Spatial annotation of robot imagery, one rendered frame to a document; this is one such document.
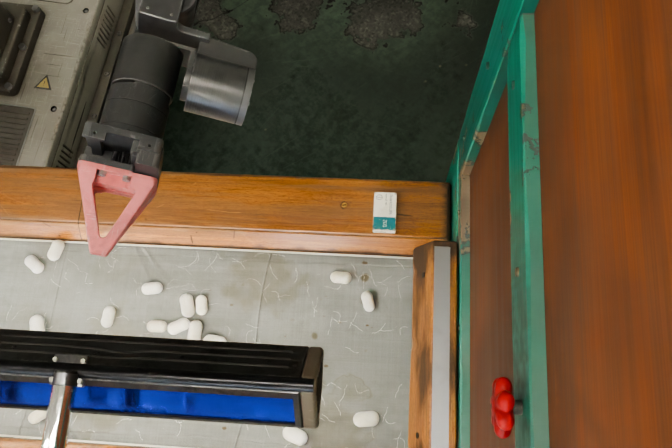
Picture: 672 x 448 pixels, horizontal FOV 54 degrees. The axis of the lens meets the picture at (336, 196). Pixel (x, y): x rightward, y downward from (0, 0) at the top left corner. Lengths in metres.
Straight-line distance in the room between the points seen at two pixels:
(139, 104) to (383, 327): 0.55
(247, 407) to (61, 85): 1.07
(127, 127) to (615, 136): 0.40
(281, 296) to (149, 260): 0.22
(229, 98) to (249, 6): 1.52
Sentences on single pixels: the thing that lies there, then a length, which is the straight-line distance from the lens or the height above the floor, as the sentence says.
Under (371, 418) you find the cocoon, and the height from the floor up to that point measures 0.76.
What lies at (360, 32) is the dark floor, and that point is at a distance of 2.06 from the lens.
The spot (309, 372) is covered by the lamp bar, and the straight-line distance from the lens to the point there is 0.65.
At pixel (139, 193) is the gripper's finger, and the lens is 0.60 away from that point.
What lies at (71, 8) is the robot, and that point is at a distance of 1.69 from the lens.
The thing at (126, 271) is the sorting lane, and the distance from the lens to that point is 1.10.
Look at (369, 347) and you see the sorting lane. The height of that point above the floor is 0.74.
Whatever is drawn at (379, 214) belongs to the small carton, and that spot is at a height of 0.79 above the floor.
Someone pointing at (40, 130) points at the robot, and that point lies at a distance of 1.57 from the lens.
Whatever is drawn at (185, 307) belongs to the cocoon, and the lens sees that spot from 1.04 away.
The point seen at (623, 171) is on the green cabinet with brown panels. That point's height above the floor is 1.43.
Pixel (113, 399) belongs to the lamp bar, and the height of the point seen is 1.08.
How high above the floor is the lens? 1.75
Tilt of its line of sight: 72 degrees down
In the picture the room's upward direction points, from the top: 11 degrees counter-clockwise
